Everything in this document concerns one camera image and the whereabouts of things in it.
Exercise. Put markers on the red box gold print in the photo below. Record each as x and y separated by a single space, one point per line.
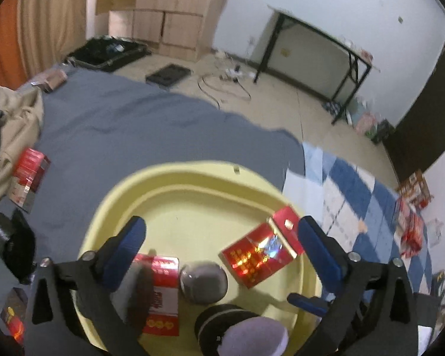
261 252

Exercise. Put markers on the round metal tin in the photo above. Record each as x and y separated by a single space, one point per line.
204 282

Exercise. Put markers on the yellow plastic basin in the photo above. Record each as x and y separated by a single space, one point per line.
193 207

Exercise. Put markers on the plaid cloth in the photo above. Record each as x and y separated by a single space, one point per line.
333 108

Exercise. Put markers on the white power strip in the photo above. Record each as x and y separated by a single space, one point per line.
231 74

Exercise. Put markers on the small red box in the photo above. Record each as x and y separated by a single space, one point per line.
161 296

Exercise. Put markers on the brown small box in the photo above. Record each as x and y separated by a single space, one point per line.
52 79

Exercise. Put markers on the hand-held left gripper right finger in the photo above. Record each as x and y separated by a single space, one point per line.
319 252

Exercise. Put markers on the wall socket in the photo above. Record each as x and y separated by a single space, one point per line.
284 52

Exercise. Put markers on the folding table black legs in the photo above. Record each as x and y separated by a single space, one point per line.
319 34

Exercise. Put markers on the dark red flat box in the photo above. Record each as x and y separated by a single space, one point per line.
13 315

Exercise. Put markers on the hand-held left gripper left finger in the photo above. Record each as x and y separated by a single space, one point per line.
124 248

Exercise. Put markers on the red box silver side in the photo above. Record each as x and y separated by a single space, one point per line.
29 172

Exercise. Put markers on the black tray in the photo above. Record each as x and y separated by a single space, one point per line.
168 75

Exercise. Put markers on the orange curtain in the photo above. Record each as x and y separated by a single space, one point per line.
5 52

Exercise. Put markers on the printed cardboard box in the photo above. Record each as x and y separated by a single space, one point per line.
415 189

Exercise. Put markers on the wooden wardrobe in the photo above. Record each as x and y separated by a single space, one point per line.
178 18

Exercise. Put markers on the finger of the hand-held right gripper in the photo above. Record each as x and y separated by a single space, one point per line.
306 301

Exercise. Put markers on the black suitcase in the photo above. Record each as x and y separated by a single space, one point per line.
107 53

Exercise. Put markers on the grey bed sheet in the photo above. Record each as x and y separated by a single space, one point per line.
133 129

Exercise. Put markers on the beige curtain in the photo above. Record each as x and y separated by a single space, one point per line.
52 18

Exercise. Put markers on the pink bag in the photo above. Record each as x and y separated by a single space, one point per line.
367 123

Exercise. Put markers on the dark brown door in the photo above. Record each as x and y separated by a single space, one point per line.
426 118

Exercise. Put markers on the black trash bag roll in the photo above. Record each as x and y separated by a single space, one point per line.
11 244

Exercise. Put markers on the beige clothing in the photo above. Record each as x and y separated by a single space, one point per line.
18 118

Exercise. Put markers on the white plastic bag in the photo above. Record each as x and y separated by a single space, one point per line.
435 230

